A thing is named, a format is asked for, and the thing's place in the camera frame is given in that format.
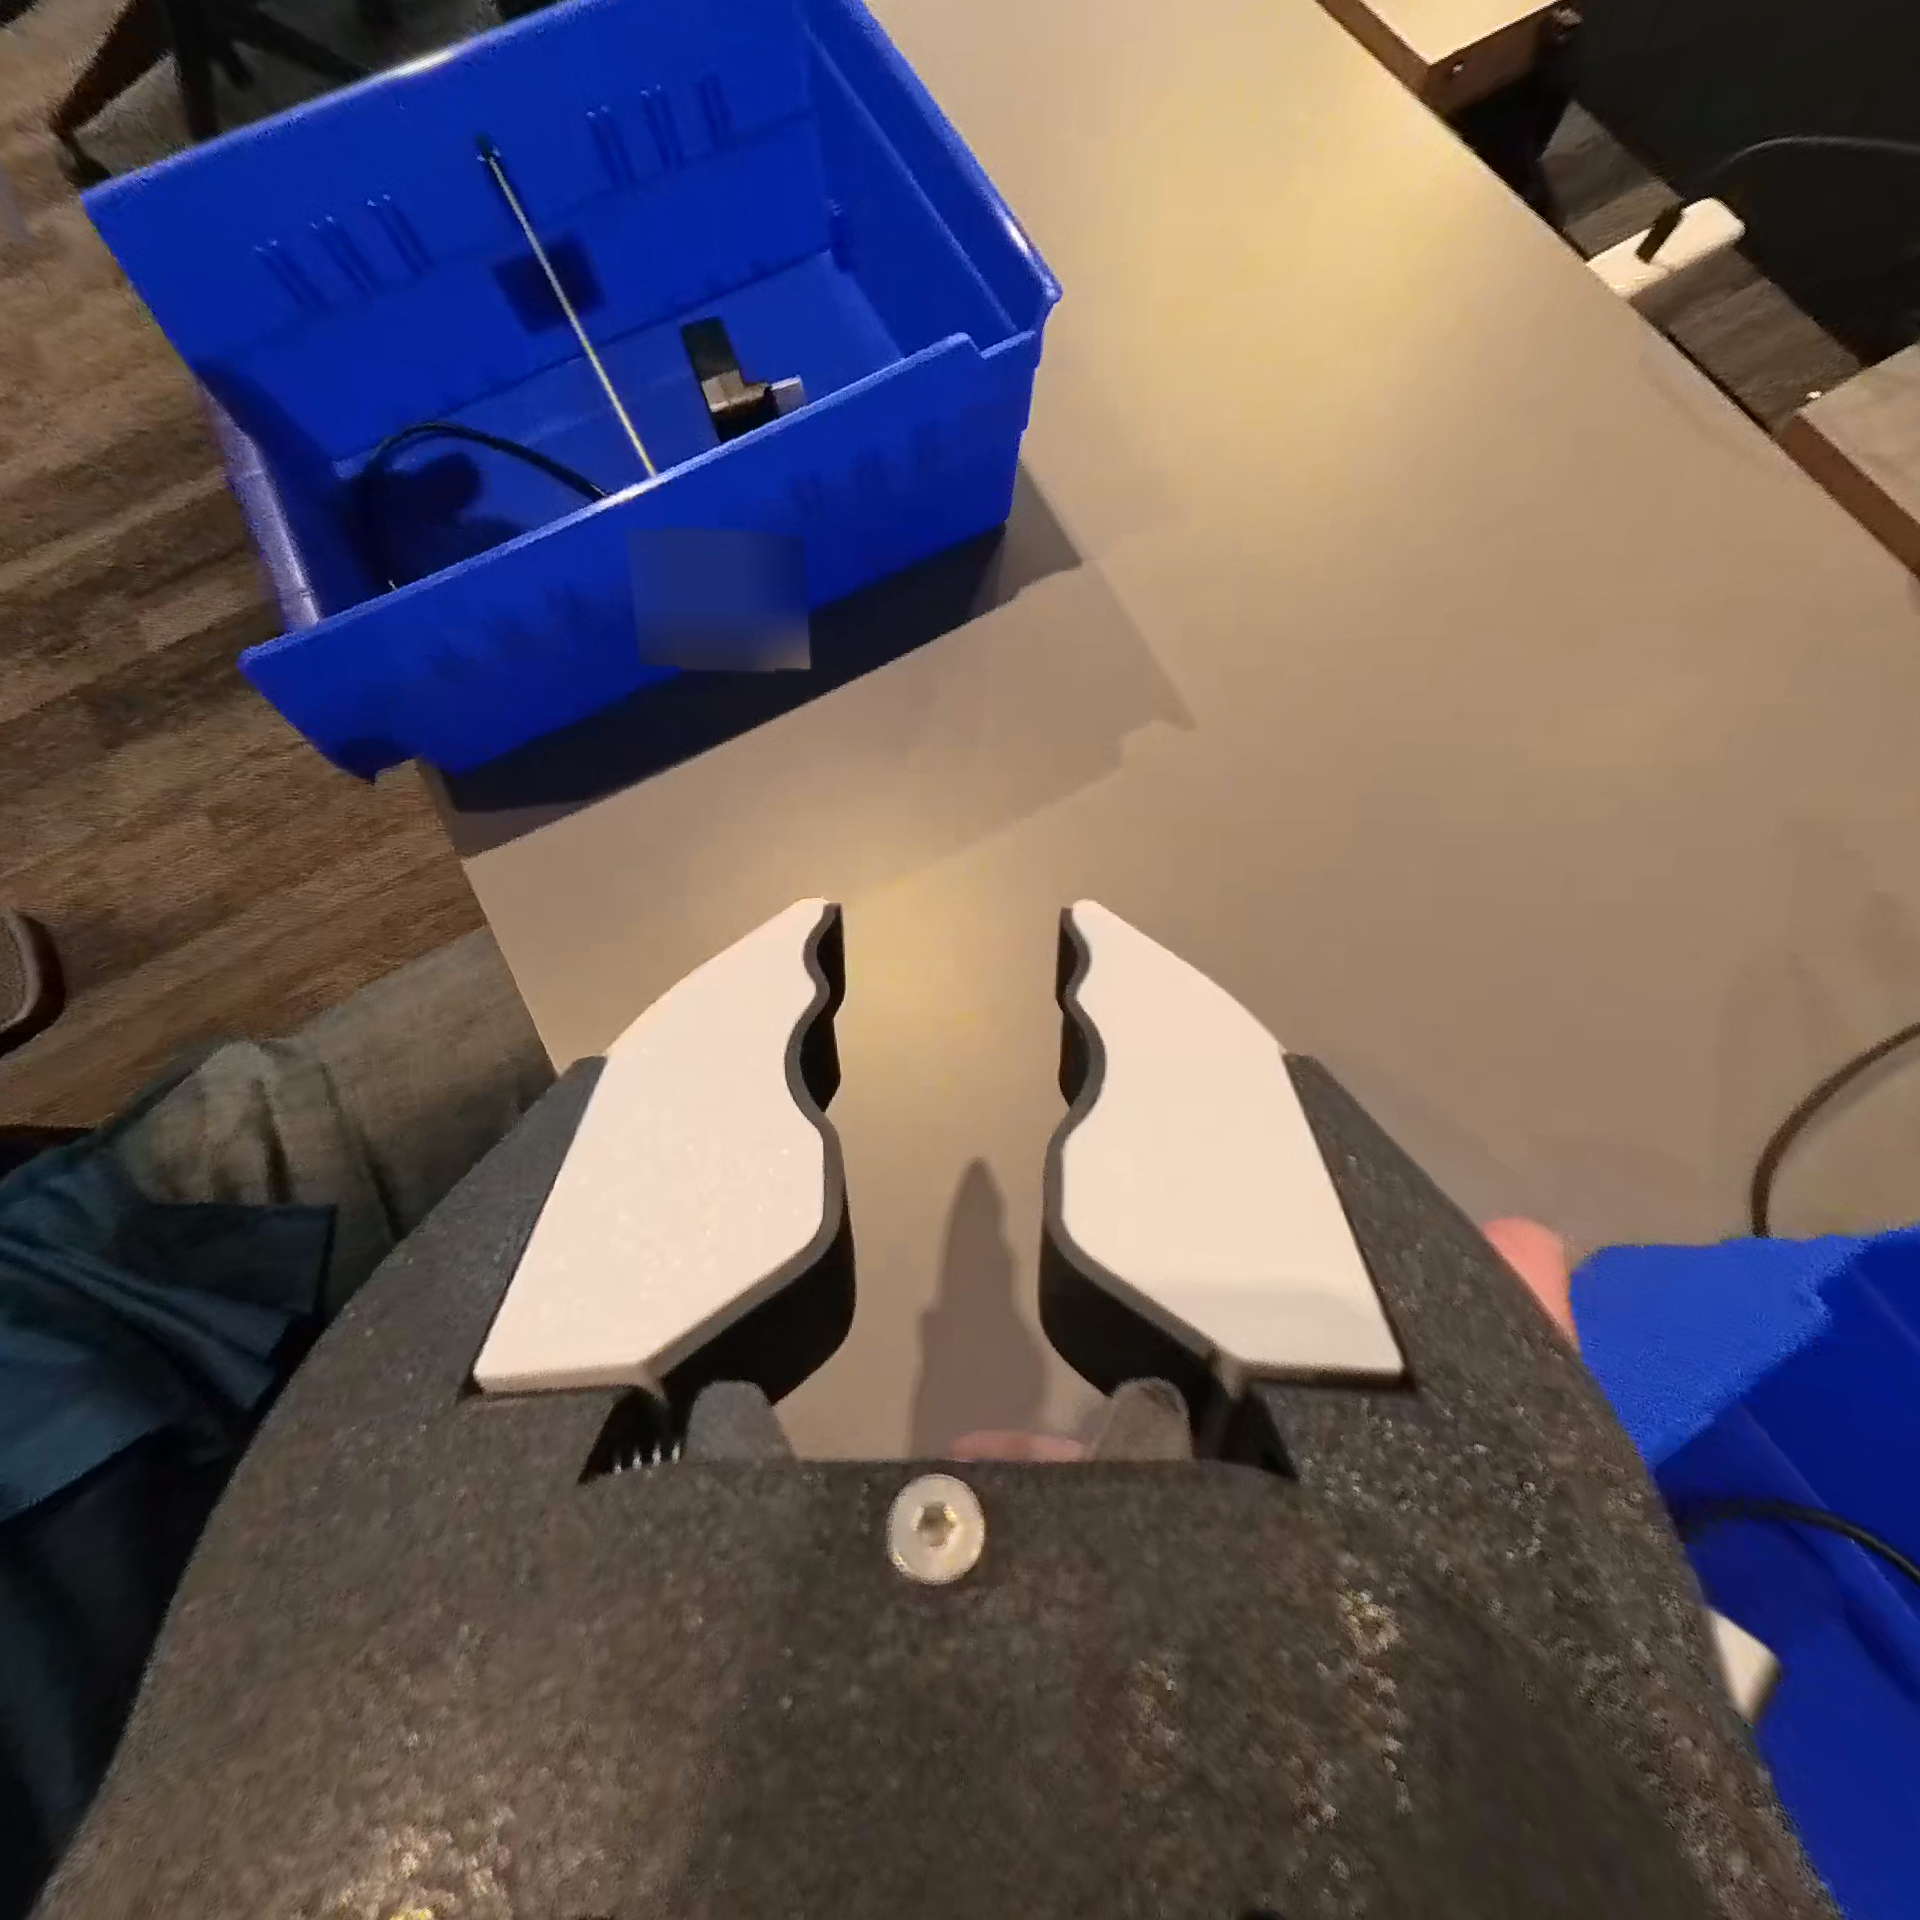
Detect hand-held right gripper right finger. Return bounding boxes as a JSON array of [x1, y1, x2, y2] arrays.
[[1038, 895, 1410, 1390]]

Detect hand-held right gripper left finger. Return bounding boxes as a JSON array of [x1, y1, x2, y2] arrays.
[[473, 895, 859, 1398]]

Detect blue plastic bin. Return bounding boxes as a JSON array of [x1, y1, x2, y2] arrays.
[[1573, 1218, 1920, 1920], [83, 0, 1064, 786]]

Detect black usb hub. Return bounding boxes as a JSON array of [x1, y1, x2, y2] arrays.
[[678, 318, 811, 448]]

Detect person's right hand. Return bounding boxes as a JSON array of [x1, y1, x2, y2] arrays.
[[1482, 1213, 1583, 1348]]

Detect black chair armrest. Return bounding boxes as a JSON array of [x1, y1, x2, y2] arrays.
[[0, 903, 66, 1055]]

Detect thin metal rod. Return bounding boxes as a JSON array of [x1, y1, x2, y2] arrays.
[[475, 131, 661, 480]]

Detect white power adapter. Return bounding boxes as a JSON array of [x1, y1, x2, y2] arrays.
[[1586, 193, 1753, 306]]

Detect black office chair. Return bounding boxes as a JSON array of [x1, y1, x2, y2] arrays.
[[45, 0, 499, 189]]

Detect thin black cable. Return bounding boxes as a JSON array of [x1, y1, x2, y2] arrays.
[[1753, 1024, 1920, 1242]]

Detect black adapter cable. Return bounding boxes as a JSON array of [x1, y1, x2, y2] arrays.
[[1639, 134, 1920, 270]]

